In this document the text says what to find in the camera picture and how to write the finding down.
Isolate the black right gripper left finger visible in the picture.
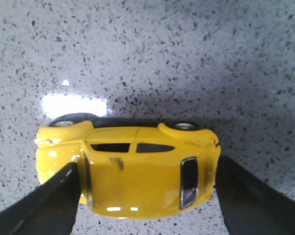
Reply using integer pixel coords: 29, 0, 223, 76
0, 163, 79, 235

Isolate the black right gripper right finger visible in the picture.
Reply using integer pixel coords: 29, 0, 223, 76
216, 156, 295, 235

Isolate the yellow toy beetle car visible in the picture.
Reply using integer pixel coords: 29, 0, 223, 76
35, 113, 221, 219

